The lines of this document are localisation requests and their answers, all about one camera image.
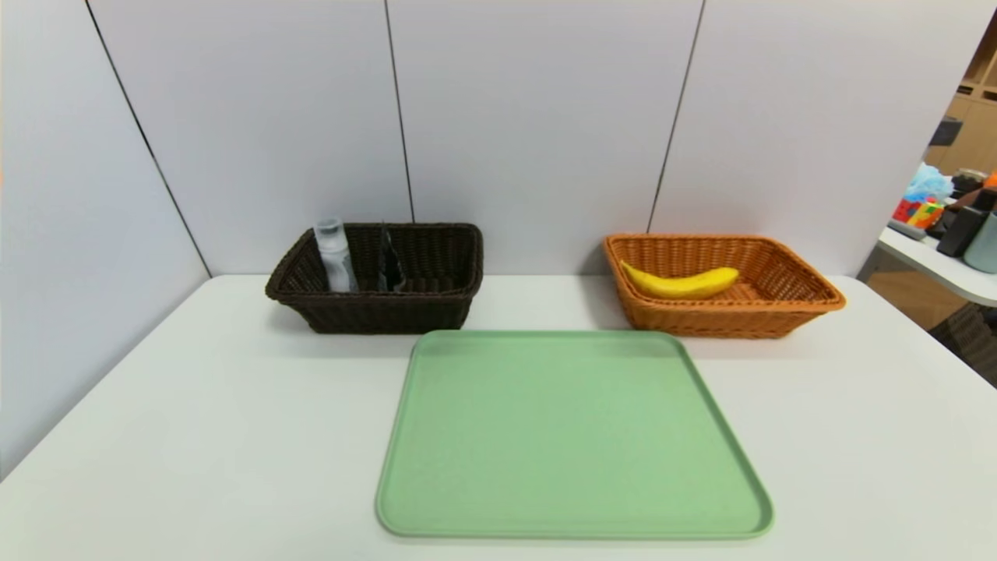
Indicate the blue plastic bag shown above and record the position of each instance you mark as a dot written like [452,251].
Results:
[928,183]

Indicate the dark grey wall box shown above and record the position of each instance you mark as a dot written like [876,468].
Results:
[946,131]

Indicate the white bottle grey cap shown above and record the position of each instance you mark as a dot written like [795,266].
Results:
[335,257]

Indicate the orange wicker basket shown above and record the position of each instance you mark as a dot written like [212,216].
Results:
[779,312]

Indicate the white side table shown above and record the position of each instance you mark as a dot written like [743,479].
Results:
[935,265]

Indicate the dark brown wicker basket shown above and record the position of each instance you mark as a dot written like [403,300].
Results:
[436,265]

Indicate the yellow banana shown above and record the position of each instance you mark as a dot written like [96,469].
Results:
[681,283]

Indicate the grey-green cup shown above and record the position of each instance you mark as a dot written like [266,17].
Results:
[985,245]

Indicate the green plastic tray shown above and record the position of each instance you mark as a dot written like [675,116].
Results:
[561,452]

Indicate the colourful toy block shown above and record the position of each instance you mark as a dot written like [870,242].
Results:
[919,212]

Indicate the tall black box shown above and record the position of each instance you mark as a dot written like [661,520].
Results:
[961,230]

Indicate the dark woven stool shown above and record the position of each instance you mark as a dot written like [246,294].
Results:
[970,343]

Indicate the black cosmetic tube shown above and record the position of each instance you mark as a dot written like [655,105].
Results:
[391,269]

